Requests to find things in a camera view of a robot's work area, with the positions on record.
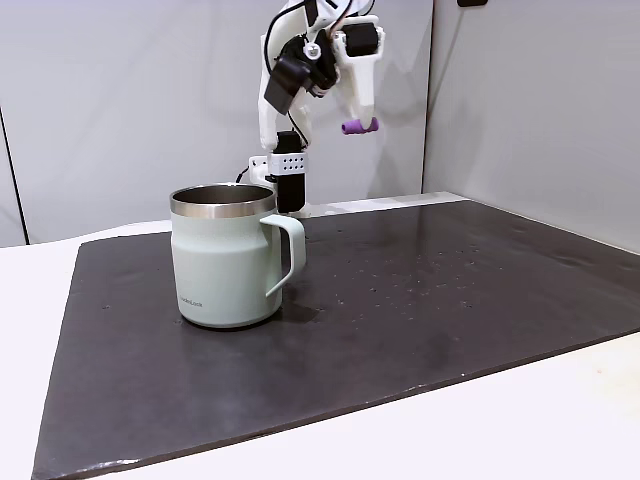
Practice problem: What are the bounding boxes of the dark grey table mat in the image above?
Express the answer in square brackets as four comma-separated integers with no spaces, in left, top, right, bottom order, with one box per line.
[30,198,640,480]

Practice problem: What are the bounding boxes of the black cable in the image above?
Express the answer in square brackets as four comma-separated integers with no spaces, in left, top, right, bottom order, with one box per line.
[263,0,321,69]

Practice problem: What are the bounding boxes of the purple pen grip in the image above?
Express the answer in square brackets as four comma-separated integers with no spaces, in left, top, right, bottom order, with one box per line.
[341,118,381,137]

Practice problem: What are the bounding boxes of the pale green steel mug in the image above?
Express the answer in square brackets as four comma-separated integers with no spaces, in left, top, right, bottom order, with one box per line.
[169,182,307,330]

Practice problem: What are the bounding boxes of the black camera box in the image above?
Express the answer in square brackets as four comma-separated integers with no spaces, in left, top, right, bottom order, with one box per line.
[263,53,312,115]

